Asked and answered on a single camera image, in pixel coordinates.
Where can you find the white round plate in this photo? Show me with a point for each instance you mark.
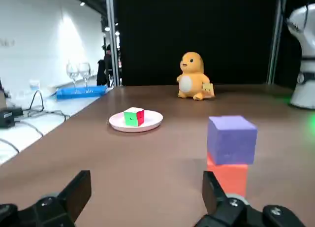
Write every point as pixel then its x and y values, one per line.
pixel 152 118

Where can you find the small colourful puzzle cube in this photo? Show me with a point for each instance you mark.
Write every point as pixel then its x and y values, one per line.
pixel 131 118

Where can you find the black power adapter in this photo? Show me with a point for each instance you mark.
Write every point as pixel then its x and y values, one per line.
pixel 8 117

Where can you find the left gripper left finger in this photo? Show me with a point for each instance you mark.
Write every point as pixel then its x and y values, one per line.
pixel 49 209

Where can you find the orange plush toy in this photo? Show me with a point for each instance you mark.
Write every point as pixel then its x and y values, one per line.
pixel 192 74

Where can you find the aluminium frame post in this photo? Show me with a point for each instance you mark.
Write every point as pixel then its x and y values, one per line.
pixel 275 40
pixel 112 40

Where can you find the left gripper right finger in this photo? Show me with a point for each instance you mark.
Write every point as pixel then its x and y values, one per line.
pixel 231 212

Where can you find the white cup blue band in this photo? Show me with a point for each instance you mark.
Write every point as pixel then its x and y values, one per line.
pixel 35 85

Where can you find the clear wine glass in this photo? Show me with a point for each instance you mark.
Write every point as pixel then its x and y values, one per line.
pixel 84 70
pixel 72 73

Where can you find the person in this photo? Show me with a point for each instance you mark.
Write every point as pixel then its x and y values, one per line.
pixel 103 67

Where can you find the orange foam square block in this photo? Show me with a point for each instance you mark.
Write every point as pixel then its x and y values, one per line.
pixel 229 177

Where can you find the purple foam square block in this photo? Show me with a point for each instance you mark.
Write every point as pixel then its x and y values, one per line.
pixel 231 140

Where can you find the blue plastic tray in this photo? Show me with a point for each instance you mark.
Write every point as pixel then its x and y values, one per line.
pixel 81 92

